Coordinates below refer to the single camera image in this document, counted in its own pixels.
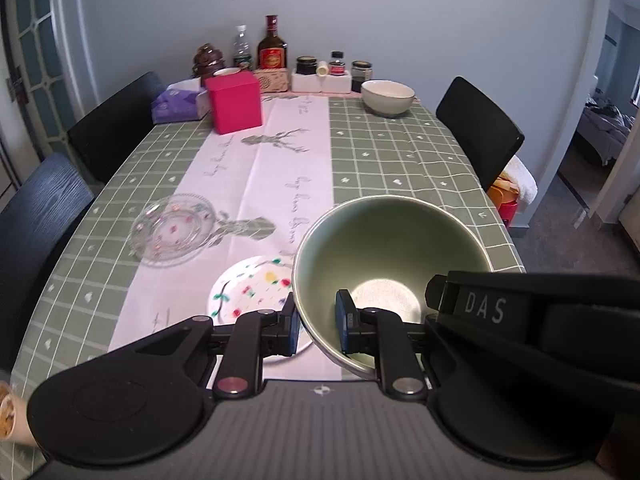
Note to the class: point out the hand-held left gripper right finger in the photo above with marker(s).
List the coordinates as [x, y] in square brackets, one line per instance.
[345, 322]

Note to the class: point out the cream patterned box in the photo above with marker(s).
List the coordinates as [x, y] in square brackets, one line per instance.
[274, 80]

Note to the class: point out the glass pane door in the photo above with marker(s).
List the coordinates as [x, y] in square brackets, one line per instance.
[35, 35]

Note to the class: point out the bed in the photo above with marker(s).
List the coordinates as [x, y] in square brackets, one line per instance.
[607, 130]

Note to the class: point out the painted white plate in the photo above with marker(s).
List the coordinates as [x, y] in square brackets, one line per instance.
[250, 290]

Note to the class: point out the small red label bottle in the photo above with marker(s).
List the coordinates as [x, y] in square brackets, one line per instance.
[337, 65]

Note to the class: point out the brown figurine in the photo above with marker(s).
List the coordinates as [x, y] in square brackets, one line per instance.
[209, 60]

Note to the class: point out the clear glass plate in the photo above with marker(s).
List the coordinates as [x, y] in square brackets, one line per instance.
[172, 230]

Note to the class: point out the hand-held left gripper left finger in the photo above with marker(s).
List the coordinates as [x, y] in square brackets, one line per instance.
[291, 325]

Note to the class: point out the black chair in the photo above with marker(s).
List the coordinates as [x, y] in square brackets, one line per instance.
[115, 125]
[475, 130]
[35, 220]

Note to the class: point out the pink box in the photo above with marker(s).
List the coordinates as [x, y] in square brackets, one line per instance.
[235, 105]

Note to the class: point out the cream tube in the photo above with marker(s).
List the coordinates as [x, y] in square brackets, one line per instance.
[322, 68]

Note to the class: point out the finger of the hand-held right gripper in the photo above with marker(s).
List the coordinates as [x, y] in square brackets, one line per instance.
[437, 295]

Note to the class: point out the beige paper cup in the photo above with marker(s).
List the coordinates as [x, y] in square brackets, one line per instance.
[17, 420]

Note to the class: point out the cream ceramic bowl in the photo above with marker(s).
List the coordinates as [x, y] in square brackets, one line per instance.
[387, 102]

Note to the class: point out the orange bag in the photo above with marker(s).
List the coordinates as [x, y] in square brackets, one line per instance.
[502, 192]

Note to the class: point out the clear water bottle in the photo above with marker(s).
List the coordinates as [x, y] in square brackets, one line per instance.
[242, 50]

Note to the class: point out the white deer print table runner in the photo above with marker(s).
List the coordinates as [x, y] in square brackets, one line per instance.
[270, 170]

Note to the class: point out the green ceramic bowl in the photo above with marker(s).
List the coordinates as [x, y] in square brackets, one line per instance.
[380, 240]

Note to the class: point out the white towel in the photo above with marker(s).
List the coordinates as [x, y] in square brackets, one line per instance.
[522, 180]

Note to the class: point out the purple tissue box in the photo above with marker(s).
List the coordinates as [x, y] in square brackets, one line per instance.
[175, 107]

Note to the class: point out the black lidded jar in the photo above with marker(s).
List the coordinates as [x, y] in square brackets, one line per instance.
[306, 66]

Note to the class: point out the brown liquor bottle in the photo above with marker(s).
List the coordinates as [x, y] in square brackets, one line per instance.
[272, 52]

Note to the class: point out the dark glass jar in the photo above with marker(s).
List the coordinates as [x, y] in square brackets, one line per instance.
[361, 75]

